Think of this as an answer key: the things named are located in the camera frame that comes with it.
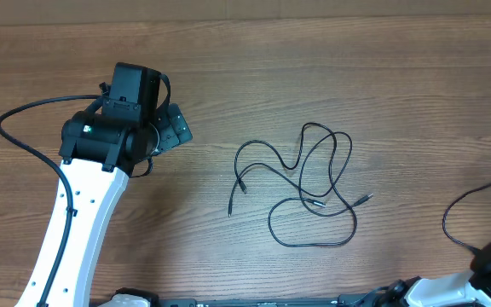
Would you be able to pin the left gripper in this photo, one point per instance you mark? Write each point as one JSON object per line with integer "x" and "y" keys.
{"x": 171, "y": 135}

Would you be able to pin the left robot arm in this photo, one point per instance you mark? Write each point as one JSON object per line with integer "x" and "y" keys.
{"x": 100, "y": 146}

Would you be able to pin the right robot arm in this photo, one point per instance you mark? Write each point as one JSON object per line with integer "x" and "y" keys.
{"x": 469, "y": 288}

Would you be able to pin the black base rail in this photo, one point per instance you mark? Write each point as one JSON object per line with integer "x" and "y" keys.
{"x": 126, "y": 299}

